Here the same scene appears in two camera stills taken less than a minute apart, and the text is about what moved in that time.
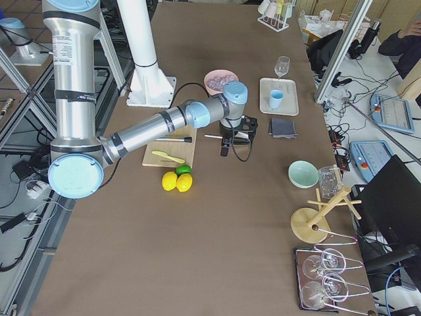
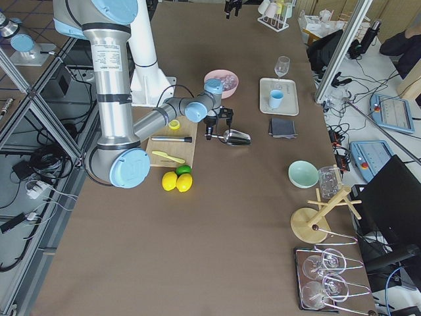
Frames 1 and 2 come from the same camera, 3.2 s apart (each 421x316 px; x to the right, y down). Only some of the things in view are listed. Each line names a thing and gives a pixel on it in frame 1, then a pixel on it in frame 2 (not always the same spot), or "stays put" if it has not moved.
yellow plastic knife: [168, 157] stays put
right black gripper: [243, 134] → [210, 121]
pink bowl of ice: [216, 79] stays put
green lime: [183, 168] stays put
